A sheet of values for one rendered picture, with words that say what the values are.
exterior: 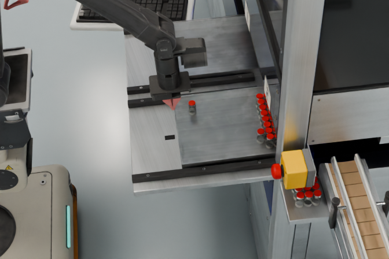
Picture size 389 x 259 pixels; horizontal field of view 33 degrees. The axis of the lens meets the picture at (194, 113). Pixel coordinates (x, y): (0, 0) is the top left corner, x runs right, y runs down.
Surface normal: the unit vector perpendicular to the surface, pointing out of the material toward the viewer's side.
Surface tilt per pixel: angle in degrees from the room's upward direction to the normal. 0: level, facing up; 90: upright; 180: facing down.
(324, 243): 90
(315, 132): 90
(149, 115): 0
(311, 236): 90
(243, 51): 0
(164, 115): 0
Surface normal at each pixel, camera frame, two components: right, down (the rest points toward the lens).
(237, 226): -0.04, -0.67
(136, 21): 0.03, 0.62
